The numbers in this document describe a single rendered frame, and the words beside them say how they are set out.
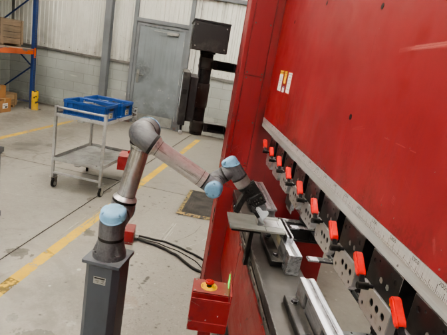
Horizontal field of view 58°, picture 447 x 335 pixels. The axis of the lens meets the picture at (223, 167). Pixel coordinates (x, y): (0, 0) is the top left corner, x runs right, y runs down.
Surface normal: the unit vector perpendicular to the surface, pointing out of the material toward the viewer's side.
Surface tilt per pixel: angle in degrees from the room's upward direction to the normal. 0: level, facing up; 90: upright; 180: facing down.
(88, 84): 90
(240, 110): 90
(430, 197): 90
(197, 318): 90
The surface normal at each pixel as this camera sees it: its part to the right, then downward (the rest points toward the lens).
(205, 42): 0.11, 0.28
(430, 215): -0.98, -0.14
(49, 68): -0.16, 0.23
